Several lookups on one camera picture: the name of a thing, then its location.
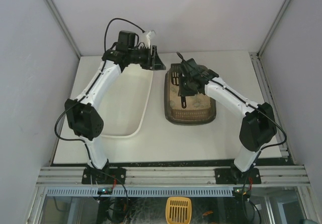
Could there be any black litter scoop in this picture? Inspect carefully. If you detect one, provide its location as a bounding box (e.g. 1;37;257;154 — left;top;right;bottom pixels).
170;70;188;109

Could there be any grey slotted cable duct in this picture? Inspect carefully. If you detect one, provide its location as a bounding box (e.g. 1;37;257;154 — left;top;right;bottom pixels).
47;186;233;197

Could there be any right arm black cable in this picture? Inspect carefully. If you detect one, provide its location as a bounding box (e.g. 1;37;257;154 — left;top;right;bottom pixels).
259;105;287;149

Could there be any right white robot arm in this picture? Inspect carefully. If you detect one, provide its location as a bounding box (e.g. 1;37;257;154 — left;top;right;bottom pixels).
179;58;277;182

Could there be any yellow litter scoop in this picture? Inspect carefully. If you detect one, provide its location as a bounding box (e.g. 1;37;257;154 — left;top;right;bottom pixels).
166;196;192;224

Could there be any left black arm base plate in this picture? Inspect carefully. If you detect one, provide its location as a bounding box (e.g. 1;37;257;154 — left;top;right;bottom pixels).
82;167;126;185

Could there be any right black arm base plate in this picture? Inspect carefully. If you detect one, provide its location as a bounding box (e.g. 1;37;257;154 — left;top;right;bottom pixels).
214;168;262;185

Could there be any white plastic tray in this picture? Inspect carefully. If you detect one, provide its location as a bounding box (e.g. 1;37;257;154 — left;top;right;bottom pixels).
83;62;154;138

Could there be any aluminium front rail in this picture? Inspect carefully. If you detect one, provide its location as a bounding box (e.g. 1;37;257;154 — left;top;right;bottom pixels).
36;166;310;187

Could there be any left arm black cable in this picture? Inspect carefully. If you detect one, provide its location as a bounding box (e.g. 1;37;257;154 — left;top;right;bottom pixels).
104;18;145;53

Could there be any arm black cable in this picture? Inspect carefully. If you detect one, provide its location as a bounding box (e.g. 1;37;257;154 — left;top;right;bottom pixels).
104;18;145;53
259;105;287;149

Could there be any dark brown litter box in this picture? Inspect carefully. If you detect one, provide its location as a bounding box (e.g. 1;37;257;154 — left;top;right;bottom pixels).
164;63;216;125

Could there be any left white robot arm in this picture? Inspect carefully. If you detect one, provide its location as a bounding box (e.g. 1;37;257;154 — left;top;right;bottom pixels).
64;30;166;170

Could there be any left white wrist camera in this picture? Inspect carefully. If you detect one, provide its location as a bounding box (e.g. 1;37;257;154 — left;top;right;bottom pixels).
140;30;156;48

